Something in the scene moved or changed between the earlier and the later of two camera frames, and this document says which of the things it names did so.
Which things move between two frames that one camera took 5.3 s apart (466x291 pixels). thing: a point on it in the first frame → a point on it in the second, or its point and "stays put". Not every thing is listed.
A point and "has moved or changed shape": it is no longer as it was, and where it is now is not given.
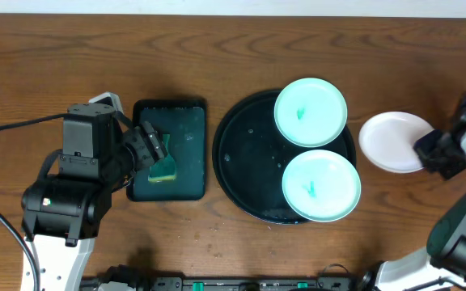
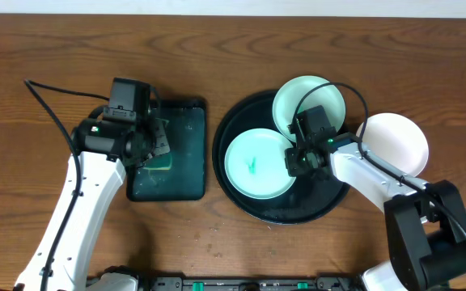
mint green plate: [311, 112] stays put
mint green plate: [321, 186] → [255, 164]
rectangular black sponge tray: [186, 122] stays put
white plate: [387, 141] stays put
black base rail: [237, 283] stays put
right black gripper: [421, 146] → [293, 167]
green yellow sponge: [164, 169] has moved or changed shape
